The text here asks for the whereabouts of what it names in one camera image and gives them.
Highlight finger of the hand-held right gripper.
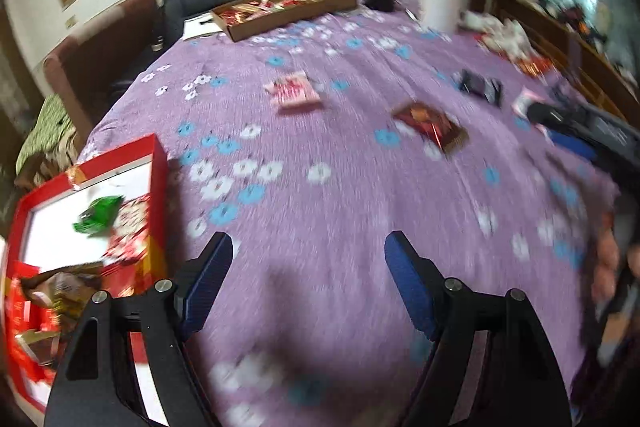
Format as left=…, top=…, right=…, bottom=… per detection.
left=527, top=101, right=602, bottom=136
left=547, top=129, right=599, bottom=162

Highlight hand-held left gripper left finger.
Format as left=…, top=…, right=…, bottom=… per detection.
left=44, top=231, right=234, bottom=427

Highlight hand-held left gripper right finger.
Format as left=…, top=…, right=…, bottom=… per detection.
left=384, top=230, right=571, bottom=427

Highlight red white heart pattern packet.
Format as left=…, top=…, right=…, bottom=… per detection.
left=102, top=194, right=154, bottom=264

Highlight red box with white inside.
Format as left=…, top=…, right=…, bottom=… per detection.
left=0, top=133, right=169, bottom=418

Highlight green snack packet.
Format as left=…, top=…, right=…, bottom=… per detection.
left=74, top=196, right=125, bottom=237

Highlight brown snack packet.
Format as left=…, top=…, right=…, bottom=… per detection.
left=20, top=262, right=106, bottom=323

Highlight heap of red wrapped snacks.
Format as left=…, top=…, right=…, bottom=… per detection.
left=222, top=0, right=326, bottom=25

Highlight person's right hand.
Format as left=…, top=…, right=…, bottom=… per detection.
left=591, top=214, right=640, bottom=305

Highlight pink white flat packet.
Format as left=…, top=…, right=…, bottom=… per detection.
left=512, top=87, right=547, bottom=118

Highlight red gold foil wrapper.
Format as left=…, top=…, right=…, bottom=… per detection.
left=517, top=56, right=554, bottom=78

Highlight wooden sideboard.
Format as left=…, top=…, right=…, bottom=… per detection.
left=487, top=0, right=640, bottom=124

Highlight black snack pouch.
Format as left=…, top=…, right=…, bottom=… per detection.
left=452, top=69, right=503, bottom=108

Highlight white gloves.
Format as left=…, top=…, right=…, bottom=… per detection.
left=462, top=12, right=532, bottom=54

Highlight purple floral tablecloth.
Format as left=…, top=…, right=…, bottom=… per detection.
left=75, top=2, right=621, bottom=427

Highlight dark red glossy snack packet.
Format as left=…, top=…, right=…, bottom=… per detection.
left=392, top=102, right=469, bottom=156

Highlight white jar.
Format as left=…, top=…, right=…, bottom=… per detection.
left=419, top=0, right=463, bottom=32

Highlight pink snack packet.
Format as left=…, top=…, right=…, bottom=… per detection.
left=264, top=72, right=322, bottom=112

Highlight green patterned cushion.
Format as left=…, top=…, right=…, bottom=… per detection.
left=15, top=97, right=77, bottom=188

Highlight brown chair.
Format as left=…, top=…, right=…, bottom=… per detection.
left=42, top=0, right=162, bottom=128

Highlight white paper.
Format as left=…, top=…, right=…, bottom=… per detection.
left=182, top=12, right=224, bottom=42

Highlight long cardboard tray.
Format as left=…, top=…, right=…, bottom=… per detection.
left=210, top=0, right=359, bottom=42

